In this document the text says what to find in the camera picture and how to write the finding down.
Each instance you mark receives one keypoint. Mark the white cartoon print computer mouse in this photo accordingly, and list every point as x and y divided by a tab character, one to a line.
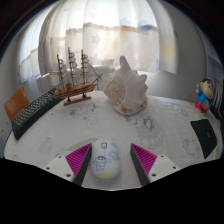
105	160

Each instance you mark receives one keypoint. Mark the cartoon boy clock figure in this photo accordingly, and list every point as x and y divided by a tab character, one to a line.
204	98

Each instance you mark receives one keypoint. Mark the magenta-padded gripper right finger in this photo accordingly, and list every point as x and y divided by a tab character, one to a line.
160	165

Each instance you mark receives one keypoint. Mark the wooden sailing ship model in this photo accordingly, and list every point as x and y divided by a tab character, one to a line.
75	90

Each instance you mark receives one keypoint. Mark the large white conch shell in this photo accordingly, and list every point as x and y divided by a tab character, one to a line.
128	90

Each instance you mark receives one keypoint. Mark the white sheer printed curtain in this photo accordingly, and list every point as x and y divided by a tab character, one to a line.
110	36

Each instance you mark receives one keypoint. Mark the black mouse pad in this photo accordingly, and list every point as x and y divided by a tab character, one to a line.
206	136

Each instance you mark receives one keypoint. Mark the brown wooden chair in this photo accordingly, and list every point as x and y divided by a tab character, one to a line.
15	103

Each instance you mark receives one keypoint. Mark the black keyboard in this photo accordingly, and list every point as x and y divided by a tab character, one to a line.
31	113

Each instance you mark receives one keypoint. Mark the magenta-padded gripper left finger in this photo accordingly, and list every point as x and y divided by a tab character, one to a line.
61	165

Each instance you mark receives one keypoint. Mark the white printed tablecloth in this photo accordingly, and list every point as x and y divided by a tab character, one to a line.
110	125

